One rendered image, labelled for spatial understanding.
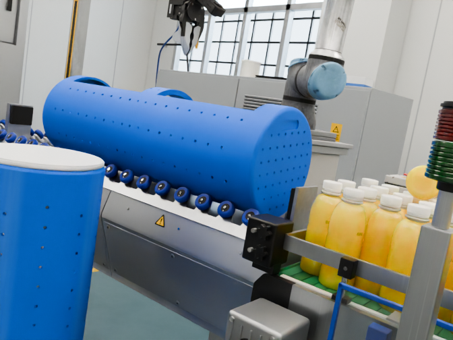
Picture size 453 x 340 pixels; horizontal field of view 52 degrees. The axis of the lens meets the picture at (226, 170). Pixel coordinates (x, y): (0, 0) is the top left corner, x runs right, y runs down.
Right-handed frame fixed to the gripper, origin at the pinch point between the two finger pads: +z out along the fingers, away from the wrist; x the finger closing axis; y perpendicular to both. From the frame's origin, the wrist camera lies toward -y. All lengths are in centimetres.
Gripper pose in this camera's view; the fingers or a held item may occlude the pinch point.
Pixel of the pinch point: (188, 50)
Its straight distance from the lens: 138.8
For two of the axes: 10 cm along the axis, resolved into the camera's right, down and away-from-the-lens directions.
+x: -6.1, 0.0, -7.9
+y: -7.8, -2.1, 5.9
